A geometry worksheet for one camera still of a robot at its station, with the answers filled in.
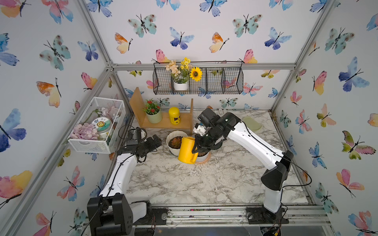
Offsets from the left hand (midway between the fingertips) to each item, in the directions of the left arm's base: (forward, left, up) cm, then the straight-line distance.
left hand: (156, 141), depth 85 cm
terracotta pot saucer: (0, -31, -14) cm, 34 cm away
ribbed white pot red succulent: (+4, -9, -5) cm, 11 cm away
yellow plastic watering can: (-11, -17, +5) cm, 21 cm away
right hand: (-12, -21, +10) cm, 26 cm away
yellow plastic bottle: (+20, -9, 0) cm, 22 cm away
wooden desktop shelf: (+22, +14, +7) cm, 27 cm away
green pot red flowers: (+21, +5, +3) cm, 22 cm away
